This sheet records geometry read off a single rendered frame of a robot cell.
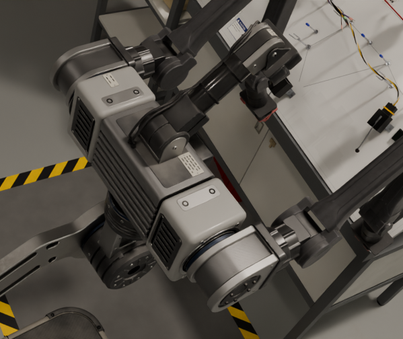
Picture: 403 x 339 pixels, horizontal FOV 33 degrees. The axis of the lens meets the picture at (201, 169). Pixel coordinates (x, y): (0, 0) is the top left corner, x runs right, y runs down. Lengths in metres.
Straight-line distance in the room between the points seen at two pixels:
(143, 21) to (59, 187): 0.97
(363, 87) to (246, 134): 0.54
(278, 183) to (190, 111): 1.34
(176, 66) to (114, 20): 1.96
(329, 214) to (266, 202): 1.28
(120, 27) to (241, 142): 1.05
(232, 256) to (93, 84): 0.42
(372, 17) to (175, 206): 1.31
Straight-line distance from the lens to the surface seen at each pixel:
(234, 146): 2.68
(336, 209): 1.32
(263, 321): 2.92
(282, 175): 2.46
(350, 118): 2.25
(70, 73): 1.39
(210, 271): 1.19
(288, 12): 1.69
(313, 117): 2.30
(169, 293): 2.85
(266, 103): 1.99
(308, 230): 1.33
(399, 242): 2.34
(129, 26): 3.42
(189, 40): 1.51
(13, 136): 3.17
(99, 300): 2.78
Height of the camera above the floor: 2.48
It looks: 50 degrees down
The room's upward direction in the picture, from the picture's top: 24 degrees clockwise
